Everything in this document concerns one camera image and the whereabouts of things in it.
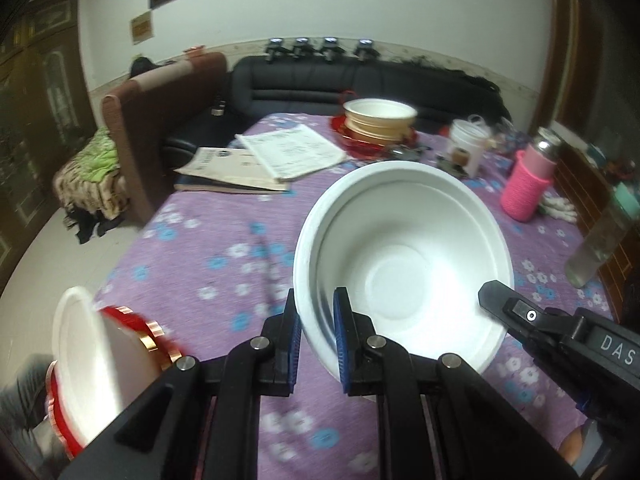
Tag seated person in jeans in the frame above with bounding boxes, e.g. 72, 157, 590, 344
1, 354, 68, 479

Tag green patterned blanket pile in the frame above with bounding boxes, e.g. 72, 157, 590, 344
52, 127, 129, 220

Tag clear water bottle teal cap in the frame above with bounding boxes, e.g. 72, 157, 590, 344
564, 183, 639, 288

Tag small yellow wall plaque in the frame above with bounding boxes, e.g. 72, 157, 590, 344
130, 10, 154, 44

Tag red tray under stack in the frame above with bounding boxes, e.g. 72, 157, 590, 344
330, 90, 418, 159

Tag brown tape roll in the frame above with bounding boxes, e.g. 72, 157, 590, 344
449, 148, 470, 167

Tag white knitted gloves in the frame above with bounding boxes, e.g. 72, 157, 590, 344
537, 192, 578, 224

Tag red plate with gold print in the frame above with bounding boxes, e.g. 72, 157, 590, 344
44, 303, 184, 461

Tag pink knitted sleeve bottle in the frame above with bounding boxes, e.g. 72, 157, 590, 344
500, 127, 562, 222

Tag beige magazine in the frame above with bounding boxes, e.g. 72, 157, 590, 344
175, 148, 290, 194

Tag small white foam bowl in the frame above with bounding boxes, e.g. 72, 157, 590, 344
293, 162, 514, 377

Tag open white booklet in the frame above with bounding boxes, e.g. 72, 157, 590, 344
235, 125, 349, 182

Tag white plastic jar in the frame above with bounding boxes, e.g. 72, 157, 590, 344
447, 115, 492, 178

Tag stack of beige bowls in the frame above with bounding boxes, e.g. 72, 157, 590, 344
343, 98, 418, 145

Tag operator hand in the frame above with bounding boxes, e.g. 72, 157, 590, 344
559, 427, 584, 465

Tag brown armchair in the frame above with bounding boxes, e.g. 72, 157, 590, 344
101, 52, 228, 223

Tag dark wooden cabinet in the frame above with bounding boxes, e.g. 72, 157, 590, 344
1, 0, 96, 285

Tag black leather sofa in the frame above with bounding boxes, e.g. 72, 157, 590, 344
160, 56, 511, 170

